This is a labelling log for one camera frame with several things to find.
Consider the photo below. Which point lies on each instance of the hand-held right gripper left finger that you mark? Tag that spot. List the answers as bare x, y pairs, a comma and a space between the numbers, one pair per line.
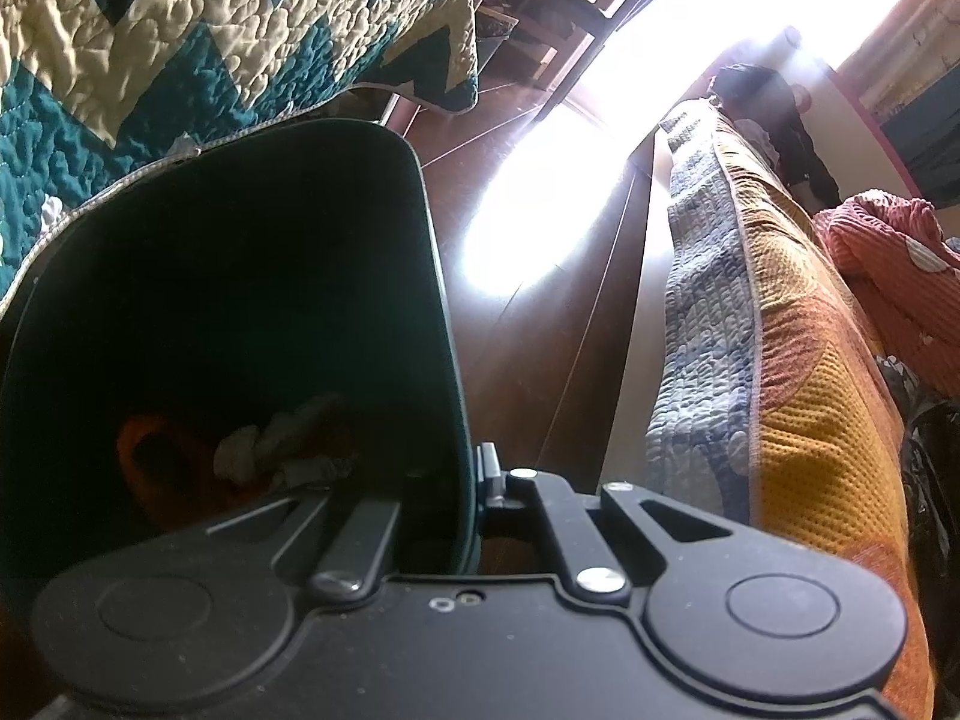
369, 532

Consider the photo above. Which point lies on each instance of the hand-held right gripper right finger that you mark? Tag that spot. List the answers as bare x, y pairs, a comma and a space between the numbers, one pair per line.
489, 469

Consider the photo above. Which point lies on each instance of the dark green trash bin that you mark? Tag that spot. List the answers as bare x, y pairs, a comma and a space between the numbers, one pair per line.
247, 277

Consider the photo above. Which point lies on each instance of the white crumpled tissue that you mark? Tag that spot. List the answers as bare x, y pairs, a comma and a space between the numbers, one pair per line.
277, 439

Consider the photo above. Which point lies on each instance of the orange wrapper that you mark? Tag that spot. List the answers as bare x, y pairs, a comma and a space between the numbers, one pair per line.
161, 465

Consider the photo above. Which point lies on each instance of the orange yellow patchwork quilt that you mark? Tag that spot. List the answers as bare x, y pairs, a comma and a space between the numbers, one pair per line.
810, 420

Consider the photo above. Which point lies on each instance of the black plastic bag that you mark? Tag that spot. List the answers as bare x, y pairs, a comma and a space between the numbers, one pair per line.
934, 525

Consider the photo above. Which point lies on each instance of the dark clothing pile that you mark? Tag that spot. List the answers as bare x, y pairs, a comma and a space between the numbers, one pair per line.
776, 120

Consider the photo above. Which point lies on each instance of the coral red blanket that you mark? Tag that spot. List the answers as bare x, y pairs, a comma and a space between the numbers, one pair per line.
892, 262

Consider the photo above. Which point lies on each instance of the wooden chair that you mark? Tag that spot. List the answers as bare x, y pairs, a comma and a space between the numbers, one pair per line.
570, 0

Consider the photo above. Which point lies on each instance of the teal cream zigzag quilt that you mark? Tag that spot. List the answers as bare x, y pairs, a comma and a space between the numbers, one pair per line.
187, 22

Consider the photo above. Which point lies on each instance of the teal curtain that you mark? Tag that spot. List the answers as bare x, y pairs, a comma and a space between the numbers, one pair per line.
930, 142

